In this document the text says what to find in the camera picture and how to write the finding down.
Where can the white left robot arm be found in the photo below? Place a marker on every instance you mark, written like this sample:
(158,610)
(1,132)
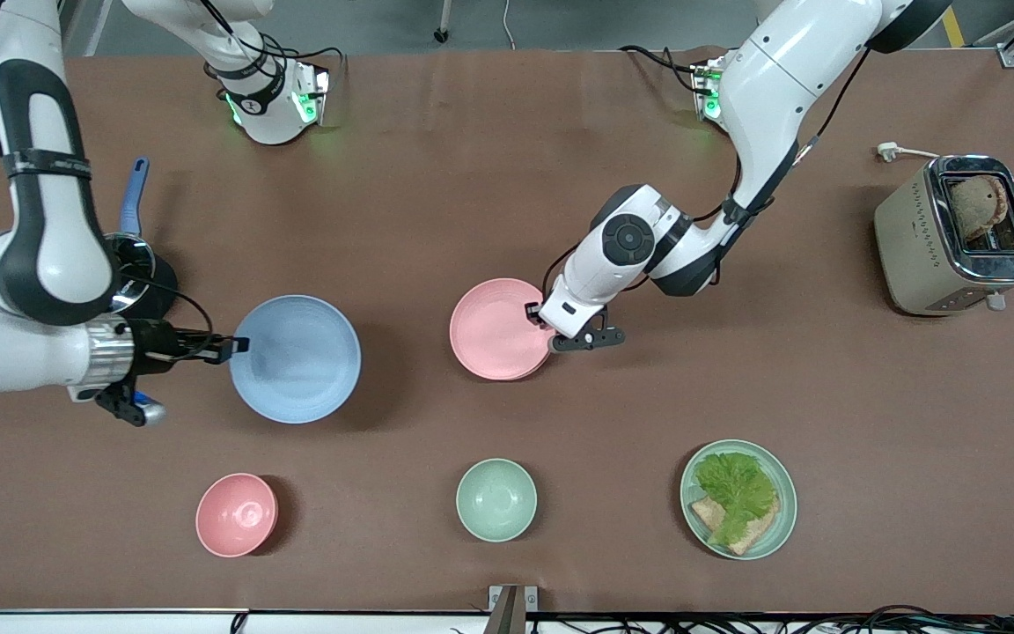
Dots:
(771,79)

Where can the light blue shallow bowl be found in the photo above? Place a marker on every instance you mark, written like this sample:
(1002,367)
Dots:
(296,361)

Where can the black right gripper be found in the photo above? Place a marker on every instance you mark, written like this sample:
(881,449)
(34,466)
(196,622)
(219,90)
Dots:
(155,339)

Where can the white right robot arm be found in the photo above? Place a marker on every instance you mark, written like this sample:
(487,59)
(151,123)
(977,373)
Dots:
(40,220)

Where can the pale green deep bowl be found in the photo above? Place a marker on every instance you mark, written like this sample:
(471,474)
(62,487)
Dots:
(496,500)

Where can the green lettuce leaf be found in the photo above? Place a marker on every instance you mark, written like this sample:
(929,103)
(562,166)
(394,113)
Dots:
(736,493)

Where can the pink shallow bowl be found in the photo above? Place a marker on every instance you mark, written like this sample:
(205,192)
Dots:
(498,330)

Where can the brown toast in toaster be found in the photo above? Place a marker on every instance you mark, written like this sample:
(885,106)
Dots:
(975,207)

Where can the metal bracket at table edge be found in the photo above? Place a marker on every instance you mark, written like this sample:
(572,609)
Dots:
(511,609)

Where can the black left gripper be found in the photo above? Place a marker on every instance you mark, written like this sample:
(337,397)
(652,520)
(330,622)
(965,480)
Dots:
(532,311)

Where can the beige and chrome toaster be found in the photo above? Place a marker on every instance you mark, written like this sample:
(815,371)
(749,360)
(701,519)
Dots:
(907,238)

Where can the small pink deep bowl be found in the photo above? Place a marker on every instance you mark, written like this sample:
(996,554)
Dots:
(237,515)

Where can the white toaster power plug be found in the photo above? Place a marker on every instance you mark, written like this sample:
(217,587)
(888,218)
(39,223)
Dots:
(890,151)

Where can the stand leg with caster wheel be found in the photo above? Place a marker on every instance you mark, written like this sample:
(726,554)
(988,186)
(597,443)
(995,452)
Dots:
(444,22)

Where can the brown bread slice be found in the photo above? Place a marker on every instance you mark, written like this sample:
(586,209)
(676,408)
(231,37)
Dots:
(749,537)

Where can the pale green plate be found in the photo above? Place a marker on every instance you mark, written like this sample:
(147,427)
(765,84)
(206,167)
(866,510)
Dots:
(784,506)

